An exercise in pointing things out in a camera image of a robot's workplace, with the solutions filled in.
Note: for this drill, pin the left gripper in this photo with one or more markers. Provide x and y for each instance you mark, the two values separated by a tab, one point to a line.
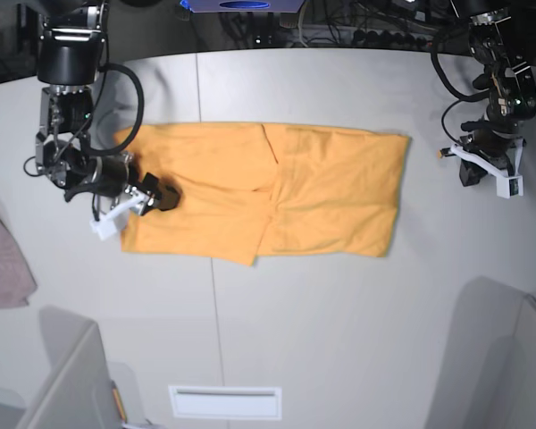
508	78

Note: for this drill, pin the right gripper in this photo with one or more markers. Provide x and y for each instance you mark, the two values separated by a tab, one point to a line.
63	155

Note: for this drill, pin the orange T-shirt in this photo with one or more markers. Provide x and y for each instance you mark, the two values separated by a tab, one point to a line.
250	189

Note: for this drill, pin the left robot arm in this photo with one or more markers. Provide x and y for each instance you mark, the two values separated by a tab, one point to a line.
464	10

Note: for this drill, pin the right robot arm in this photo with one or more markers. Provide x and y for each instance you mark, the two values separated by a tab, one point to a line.
73	52

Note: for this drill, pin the pink folded cloth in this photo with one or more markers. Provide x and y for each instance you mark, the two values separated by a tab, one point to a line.
16	280

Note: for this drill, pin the orange pencil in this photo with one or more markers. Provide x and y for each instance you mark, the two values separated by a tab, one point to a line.
119	405

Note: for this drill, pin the black power strip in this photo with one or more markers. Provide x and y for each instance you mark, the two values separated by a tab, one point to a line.
390	40

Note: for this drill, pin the grey partition panel left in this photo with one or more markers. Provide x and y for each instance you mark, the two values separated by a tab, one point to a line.
78	392

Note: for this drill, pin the grey partition panel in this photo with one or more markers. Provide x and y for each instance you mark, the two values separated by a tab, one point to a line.
487	376
78	392

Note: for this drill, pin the grey partition panel right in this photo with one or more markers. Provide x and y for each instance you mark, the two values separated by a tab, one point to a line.
487	376

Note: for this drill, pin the blue purple base device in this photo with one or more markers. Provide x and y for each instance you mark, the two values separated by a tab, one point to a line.
254	6

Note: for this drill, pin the white table cable slot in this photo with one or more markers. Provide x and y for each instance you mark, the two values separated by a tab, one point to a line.
227	403

